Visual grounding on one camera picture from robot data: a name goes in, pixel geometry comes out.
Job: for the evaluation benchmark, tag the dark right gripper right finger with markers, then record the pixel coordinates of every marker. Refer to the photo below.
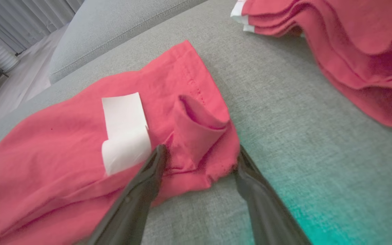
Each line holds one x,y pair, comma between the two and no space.
267,217

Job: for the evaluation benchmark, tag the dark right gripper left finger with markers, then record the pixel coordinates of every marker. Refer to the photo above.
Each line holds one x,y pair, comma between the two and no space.
131,211

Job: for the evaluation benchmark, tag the red shorts with white stripe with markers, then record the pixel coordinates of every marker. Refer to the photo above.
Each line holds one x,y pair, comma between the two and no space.
63,153

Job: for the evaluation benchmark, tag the red basketball jersey white trim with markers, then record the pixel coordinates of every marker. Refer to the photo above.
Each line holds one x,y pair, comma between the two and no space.
345,34

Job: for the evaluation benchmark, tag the grey sofa seat cushion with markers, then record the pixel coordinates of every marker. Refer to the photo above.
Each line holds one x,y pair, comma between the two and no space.
284,119

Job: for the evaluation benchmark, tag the grey sofa back cushion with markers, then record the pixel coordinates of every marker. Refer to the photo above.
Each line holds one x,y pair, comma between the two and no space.
114,27

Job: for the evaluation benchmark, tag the light grey curtain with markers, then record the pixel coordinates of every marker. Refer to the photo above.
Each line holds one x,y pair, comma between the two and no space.
22,20

